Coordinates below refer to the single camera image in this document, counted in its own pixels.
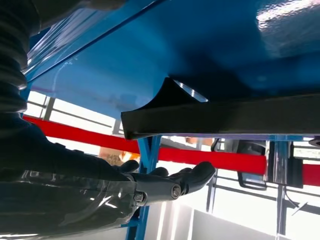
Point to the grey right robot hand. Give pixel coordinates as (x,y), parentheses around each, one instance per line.
(62,185)

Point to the blue steel shelf rack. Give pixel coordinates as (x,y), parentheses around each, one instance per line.
(175,39)

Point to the brown cardboard box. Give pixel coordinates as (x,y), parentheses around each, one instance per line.
(109,155)

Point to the yellow white plastic bag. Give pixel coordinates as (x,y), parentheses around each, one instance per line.
(128,156)

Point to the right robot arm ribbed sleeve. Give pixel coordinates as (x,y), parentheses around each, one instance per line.
(12,56)

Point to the red horizontal beam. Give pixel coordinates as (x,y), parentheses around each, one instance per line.
(225,160)

